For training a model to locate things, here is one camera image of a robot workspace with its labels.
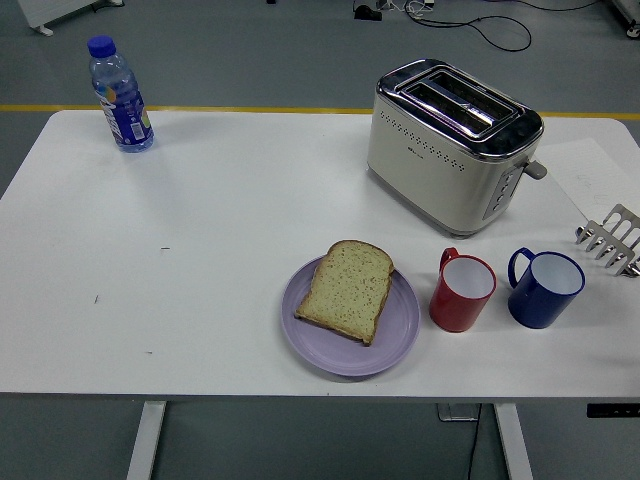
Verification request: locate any thin black floor cable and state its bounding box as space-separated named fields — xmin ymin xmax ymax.
xmin=517 ymin=0 xmax=604 ymax=12

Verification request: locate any cream and chrome toaster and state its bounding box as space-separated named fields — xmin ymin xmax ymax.
xmin=366 ymin=58 xmax=549 ymax=239

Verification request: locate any white floor heater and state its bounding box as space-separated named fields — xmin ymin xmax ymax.
xmin=17 ymin=0 xmax=124 ymax=37

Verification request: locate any blue mug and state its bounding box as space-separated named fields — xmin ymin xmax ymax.
xmin=507 ymin=246 xmax=586 ymax=330

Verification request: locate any clear plastic bracket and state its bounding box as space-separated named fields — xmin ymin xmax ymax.
xmin=436 ymin=402 xmax=481 ymax=423

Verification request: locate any bread slice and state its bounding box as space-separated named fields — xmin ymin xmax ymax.
xmin=294 ymin=239 xmax=396 ymax=348

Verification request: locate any metal toast rack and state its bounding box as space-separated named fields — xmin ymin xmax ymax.
xmin=573 ymin=203 xmax=640 ymax=278

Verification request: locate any black looped floor cable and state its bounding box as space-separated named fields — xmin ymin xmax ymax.
xmin=404 ymin=7 xmax=533 ymax=52

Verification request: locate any white cart with wheel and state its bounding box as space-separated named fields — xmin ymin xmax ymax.
xmin=607 ymin=0 xmax=640 ymax=37

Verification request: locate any red mug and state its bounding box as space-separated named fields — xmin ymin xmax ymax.
xmin=428 ymin=246 xmax=498 ymax=334

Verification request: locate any white table leg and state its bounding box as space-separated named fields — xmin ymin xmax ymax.
xmin=125 ymin=400 xmax=167 ymax=480
xmin=492 ymin=402 xmax=535 ymax=480

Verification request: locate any black table control panel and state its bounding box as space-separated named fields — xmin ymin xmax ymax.
xmin=586 ymin=402 xmax=640 ymax=418

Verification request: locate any purple plate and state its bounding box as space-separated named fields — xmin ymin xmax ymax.
xmin=280 ymin=254 xmax=422 ymax=378

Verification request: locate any thin black hanging cable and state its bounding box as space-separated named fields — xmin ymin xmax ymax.
xmin=467 ymin=403 xmax=483 ymax=480

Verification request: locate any white cable bundle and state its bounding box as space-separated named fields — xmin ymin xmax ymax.
xmin=377 ymin=0 xmax=436 ymax=14

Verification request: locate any clear water bottle blue cap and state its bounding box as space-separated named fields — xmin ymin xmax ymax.
xmin=86 ymin=34 xmax=156 ymax=154

